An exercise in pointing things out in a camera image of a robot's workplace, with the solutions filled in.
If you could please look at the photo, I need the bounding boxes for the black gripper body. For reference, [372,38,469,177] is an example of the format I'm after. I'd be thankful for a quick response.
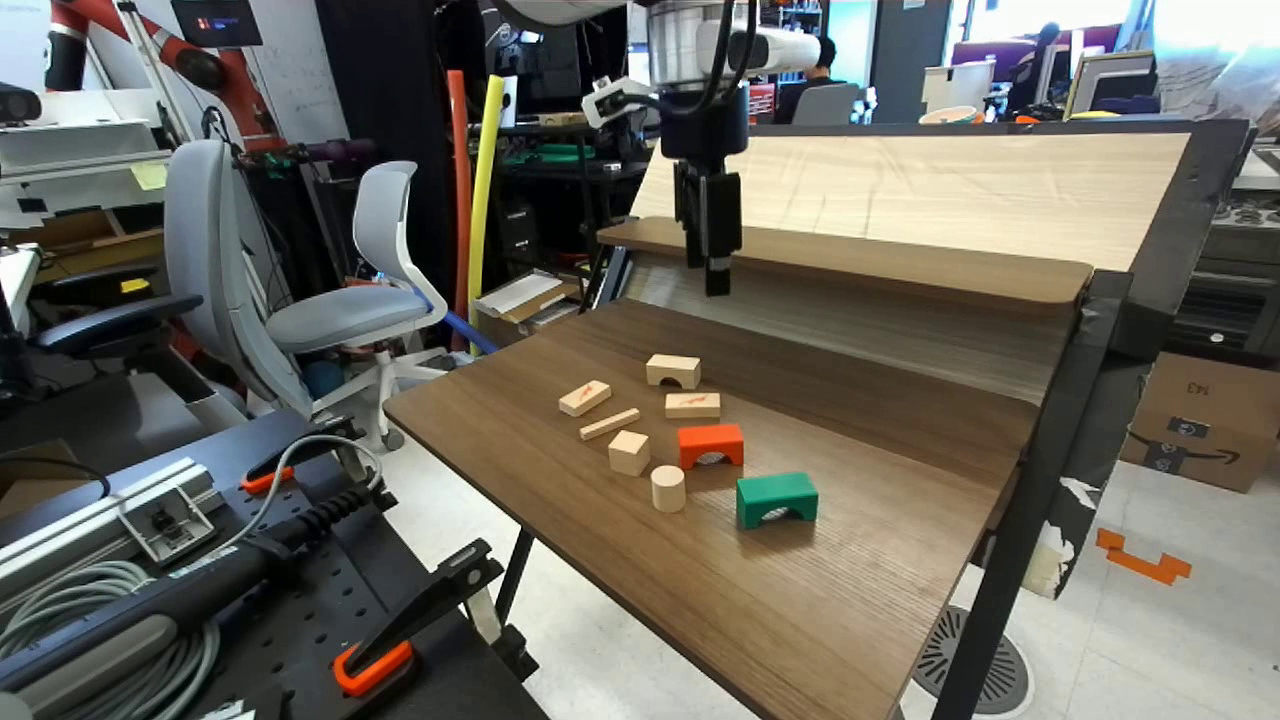
[657,80,755,177]

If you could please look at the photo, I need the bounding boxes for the orange arch block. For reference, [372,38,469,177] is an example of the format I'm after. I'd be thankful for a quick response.
[672,419,749,477]

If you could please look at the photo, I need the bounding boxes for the wooden arch block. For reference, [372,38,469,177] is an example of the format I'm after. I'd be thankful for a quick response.
[644,354,705,391]

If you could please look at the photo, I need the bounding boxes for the rectangular wooden block red writing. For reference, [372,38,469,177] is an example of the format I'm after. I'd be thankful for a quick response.
[658,390,722,423]
[555,375,616,419]

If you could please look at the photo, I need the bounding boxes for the thin wooden stick block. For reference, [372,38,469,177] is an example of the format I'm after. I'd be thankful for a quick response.
[576,406,644,443]

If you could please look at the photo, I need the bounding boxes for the wooden cube block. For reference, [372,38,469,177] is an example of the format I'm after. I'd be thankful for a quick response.
[604,427,657,479]

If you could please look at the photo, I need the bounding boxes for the green arch block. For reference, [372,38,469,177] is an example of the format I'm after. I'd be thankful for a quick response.
[733,468,825,534]

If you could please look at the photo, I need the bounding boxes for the wooden cylinder block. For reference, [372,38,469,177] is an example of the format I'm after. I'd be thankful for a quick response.
[649,461,692,516]

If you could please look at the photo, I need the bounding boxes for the grey background chair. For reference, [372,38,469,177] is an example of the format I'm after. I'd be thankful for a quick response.
[793,80,859,134]

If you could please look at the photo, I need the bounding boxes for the stack of flat boxes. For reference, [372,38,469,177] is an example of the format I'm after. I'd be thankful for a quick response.
[473,268,590,350]

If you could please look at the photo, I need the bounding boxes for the yellow foam pole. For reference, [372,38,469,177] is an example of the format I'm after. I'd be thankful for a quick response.
[465,74,510,316]

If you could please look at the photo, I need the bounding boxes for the light wood back panel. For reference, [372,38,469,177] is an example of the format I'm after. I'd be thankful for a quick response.
[622,127,1195,275]

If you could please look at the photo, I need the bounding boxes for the orange foam pole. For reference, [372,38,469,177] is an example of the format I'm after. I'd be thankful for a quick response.
[443,69,480,323]

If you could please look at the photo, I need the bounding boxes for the white swivel chair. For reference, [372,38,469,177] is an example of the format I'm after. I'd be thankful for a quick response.
[264,157,454,453]

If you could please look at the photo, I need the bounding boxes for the silver laptop screen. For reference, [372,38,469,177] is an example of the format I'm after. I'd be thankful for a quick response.
[1064,50,1163,115]

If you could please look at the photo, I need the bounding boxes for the grey office chair with armrest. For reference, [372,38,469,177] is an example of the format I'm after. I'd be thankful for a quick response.
[30,138,314,432]

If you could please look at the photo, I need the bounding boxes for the round floor drain grate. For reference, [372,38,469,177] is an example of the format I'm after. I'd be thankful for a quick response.
[910,603,1033,717]

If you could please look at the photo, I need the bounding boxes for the brown cardboard box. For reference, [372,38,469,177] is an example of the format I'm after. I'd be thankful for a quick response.
[1114,350,1280,496]

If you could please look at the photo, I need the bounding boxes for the black perforated workbench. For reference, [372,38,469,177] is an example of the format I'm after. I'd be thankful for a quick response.
[0,406,551,720]

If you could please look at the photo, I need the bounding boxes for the white machine with sticky note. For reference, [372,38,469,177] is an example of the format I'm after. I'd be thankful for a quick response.
[0,85,174,232]

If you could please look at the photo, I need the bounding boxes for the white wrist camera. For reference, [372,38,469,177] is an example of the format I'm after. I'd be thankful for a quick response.
[581,74,666,134]

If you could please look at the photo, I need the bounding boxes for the black metal desk frame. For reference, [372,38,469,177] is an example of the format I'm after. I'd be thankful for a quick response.
[493,115,1255,720]

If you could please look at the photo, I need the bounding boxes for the black bar clamp orange handle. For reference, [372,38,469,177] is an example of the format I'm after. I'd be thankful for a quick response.
[327,538,506,706]

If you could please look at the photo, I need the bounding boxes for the small orange clamp handle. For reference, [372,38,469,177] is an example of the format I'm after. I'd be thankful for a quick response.
[236,464,300,500]

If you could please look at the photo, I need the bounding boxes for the orange bracket on floor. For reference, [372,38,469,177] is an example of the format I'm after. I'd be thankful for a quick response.
[1091,523,1195,587]

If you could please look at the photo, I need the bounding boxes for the aluminium extrusion rail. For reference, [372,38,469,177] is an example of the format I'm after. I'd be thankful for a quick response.
[0,458,224,591]

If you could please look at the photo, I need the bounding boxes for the grey cable bundle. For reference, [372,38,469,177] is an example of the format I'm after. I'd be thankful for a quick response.
[0,557,224,720]

